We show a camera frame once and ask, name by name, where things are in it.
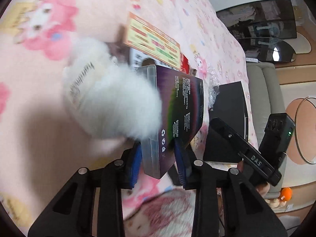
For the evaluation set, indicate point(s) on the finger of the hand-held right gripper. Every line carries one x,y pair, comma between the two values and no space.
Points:
227,133

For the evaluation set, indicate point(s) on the orange plush toy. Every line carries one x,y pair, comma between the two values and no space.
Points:
285,193

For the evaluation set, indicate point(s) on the red patterned envelope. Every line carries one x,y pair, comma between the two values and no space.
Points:
184,63

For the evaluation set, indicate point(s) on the white fluffy pouch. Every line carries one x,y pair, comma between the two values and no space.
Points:
111,103

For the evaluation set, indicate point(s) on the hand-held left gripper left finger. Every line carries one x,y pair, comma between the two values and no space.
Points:
135,170

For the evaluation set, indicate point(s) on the clear bubble wrap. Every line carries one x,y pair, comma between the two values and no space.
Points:
212,88

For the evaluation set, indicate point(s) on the black storage box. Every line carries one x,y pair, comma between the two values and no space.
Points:
229,103

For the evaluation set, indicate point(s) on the purple black box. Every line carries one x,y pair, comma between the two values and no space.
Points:
180,103

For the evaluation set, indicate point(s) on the grey sofa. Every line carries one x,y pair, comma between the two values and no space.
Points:
261,91

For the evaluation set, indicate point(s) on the black glass TV cabinet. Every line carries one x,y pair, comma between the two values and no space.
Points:
261,29

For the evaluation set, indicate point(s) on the round pink side table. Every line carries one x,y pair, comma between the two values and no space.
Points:
303,128

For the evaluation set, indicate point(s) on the pink printed blanket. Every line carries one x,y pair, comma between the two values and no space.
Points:
37,84

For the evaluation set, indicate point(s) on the person's right hand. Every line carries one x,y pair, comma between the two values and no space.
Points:
263,190

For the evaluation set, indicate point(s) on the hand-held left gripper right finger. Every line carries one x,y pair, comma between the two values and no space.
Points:
182,170

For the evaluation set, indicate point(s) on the white power strip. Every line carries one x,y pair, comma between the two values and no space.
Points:
251,59

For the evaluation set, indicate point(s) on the cartoon character sticker card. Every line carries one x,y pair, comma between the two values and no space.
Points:
138,59

